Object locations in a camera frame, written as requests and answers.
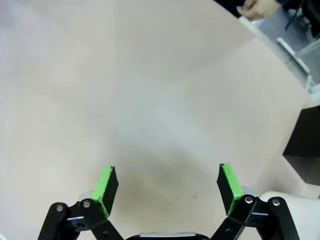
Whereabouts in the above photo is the black open box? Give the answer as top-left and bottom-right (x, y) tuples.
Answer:
(282, 104), (320, 186)

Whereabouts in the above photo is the person left hand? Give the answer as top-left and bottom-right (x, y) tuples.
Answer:
(236, 0), (280, 21)

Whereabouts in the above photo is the white table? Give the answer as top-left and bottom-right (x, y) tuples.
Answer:
(238, 16), (320, 95)

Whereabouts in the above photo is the person in black clothes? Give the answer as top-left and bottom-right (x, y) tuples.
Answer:
(212, 0), (305, 18)

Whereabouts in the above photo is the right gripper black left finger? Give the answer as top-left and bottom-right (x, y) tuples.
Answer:
(37, 165), (125, 240)

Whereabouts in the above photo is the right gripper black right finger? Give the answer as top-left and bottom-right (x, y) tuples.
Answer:
(211, 163), (301, 240)

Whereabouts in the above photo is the black office chair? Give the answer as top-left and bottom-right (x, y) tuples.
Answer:
(284, 0), (320, 38)

